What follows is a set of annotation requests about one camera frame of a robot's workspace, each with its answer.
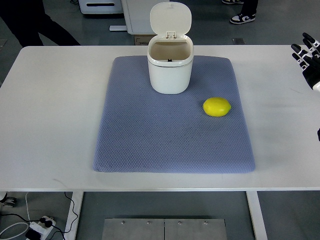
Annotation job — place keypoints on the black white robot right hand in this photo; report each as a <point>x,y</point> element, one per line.
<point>309,60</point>

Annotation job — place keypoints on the yellow lemon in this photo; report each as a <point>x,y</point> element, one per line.
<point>216,107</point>

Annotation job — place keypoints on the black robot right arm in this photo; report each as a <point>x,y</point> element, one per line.
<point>318,134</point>

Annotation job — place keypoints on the white trash can open lid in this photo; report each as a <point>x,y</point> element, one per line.
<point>170,52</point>

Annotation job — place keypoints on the black white sneaker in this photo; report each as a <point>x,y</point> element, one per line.
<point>240,19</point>

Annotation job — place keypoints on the right white table leg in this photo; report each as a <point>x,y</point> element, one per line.
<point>256,215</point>

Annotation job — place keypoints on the white table leg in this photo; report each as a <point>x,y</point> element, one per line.
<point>256,215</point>
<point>73,217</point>

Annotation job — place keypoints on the cardboard box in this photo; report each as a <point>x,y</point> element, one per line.
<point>142,39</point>

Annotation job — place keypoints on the white cabinet in background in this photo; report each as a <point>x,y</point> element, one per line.
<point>137,17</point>

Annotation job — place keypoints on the blue textured mat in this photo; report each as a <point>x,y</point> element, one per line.
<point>144,131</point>

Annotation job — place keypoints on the white appliance with slot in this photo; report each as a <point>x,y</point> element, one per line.
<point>103,7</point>

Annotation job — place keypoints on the metal floor plate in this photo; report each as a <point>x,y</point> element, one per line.
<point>163,229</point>

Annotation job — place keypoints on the left white table leg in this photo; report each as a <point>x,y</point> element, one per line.
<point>73,217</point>

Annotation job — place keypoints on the person's dark trouser leg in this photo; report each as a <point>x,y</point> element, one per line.
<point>27,20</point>

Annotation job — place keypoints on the white power strip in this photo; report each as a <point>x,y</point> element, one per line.
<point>44,226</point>

